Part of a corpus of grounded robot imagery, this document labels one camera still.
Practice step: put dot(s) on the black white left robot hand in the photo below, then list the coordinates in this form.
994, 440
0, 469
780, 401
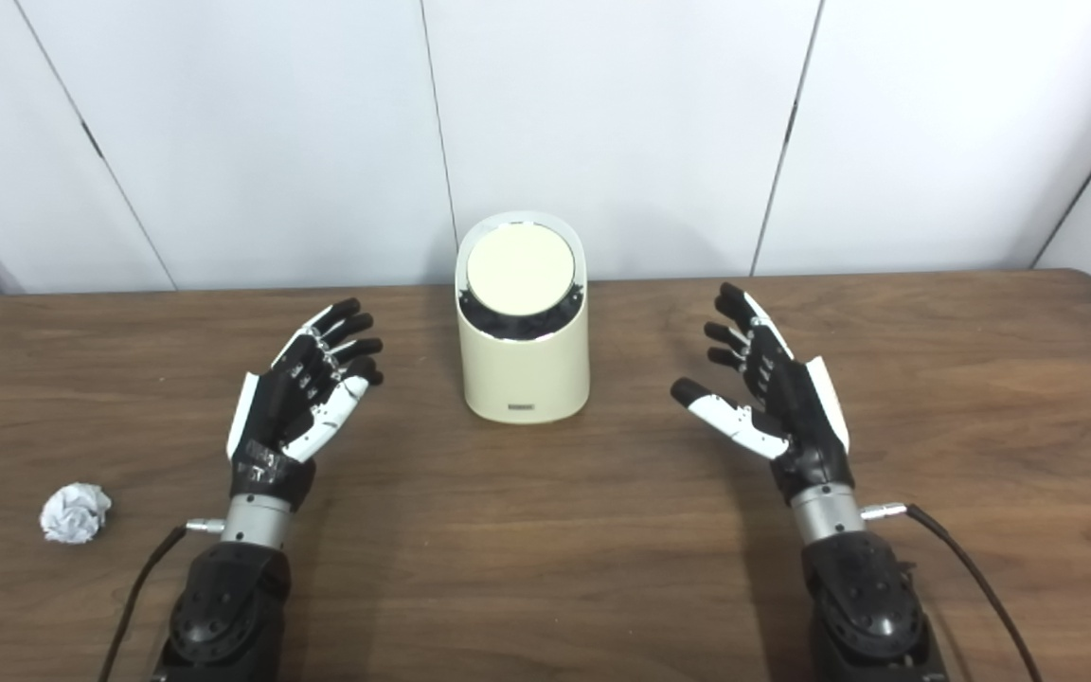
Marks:
271, 417

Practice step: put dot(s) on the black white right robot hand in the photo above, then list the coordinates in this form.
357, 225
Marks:
796, 407

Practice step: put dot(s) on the white paper ball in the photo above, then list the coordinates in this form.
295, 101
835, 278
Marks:
76, 513

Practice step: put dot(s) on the cream round bin lid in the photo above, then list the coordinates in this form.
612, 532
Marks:
519, 270

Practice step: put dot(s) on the black bin liner bag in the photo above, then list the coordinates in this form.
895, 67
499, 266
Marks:
508, 330

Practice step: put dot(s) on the cream-colored cylindrical bin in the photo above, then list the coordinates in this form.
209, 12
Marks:
527, 374

